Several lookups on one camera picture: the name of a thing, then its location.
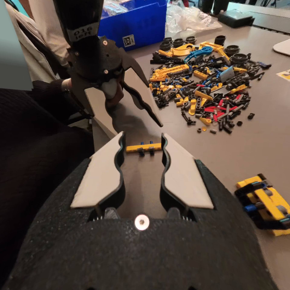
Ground empty clear plastic bag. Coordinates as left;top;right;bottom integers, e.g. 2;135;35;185
165;2;223;35

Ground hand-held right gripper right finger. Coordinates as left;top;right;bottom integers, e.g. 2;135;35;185
159;132;214;210

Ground pile of toy building parts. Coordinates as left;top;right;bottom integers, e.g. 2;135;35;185
148;35;272;135

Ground yellow grey sticker sheet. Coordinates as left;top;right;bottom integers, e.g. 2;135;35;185
276;69;290;82

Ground yellow toy beam with holes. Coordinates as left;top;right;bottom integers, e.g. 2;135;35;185
126;143;162;154

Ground clear plastic bag with parts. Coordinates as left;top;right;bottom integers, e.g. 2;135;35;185
102;0;130;17

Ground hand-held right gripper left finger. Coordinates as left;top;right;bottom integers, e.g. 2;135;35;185
70;131;126;216

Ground person's left forearm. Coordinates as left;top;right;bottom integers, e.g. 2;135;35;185
32;78;73;124

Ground black device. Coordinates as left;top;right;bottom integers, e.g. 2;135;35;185
201;0;214;13
213;0;230;14

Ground person's left hand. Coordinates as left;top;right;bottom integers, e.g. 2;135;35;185
106;78;124;108

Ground blue plastic bin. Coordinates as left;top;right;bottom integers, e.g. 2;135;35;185
97;0;168;52

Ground black power adapter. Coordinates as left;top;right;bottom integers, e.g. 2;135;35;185
217;9;256;29

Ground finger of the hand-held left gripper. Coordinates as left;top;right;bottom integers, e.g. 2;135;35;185
123;68;163;128
84;87;124;140

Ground white book stand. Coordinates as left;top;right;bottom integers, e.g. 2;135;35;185
273;39;290;57

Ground small yellow toy subassembly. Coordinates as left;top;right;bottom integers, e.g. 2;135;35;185
234;173;290;236

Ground dark grey toothed toy wheel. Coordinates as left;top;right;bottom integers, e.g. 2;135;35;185
230;53;251;66
224;45;240;56

